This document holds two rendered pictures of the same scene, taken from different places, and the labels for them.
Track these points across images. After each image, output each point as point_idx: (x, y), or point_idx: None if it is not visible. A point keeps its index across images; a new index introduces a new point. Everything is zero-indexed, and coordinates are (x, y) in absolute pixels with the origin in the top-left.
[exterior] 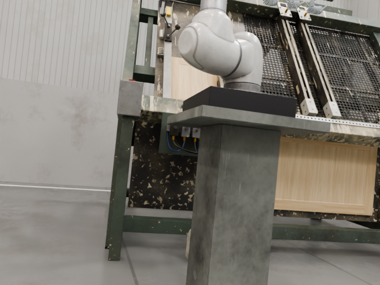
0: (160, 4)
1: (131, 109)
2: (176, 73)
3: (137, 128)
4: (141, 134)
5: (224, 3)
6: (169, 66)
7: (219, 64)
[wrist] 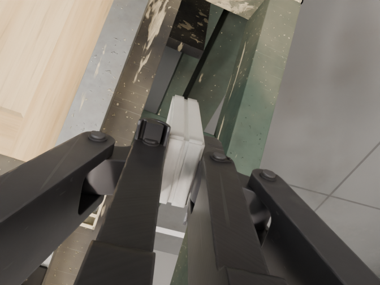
0: (210, 148)
1: None
2: (60, 62)
3: (203, 26)
4: (192, 15)
5: None
6: (84, 89)
7: None
